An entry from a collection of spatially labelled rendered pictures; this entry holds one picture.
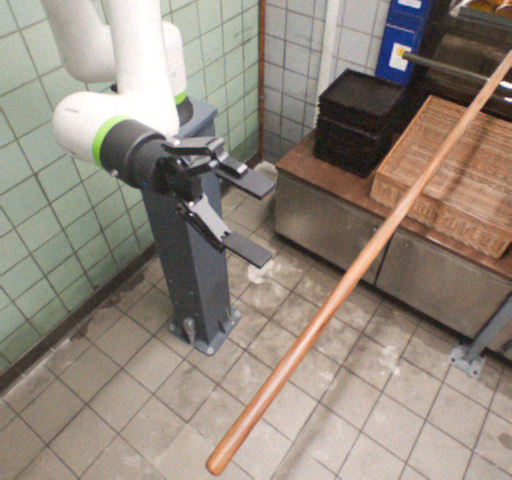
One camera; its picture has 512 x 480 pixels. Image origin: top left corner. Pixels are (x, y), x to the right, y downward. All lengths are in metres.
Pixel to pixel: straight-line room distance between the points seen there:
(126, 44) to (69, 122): 0.18
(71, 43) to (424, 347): 1.88
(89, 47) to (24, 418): 1.60
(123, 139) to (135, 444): 1.56
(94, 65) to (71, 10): 0.14
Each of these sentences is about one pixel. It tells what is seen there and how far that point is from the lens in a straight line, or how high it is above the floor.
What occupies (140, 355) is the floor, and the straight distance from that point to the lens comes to 2.16.
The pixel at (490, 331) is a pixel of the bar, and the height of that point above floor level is 0.29.
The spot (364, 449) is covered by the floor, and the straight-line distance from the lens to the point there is 2.01.
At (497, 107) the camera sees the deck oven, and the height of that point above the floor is 0.88.
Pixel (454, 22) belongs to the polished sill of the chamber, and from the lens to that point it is 2.02.
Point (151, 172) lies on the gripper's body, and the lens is 0.61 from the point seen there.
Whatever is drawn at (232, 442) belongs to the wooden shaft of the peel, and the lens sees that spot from 0.76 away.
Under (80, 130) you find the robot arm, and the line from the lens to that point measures 0.70.
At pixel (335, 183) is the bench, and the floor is 0.58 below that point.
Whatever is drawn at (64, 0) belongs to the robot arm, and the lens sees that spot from 1.06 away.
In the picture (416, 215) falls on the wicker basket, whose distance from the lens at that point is 1.88.
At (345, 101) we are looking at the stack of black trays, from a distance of 1.90.
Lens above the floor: 1.91
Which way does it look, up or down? 48 degrees down
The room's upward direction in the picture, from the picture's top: straight up
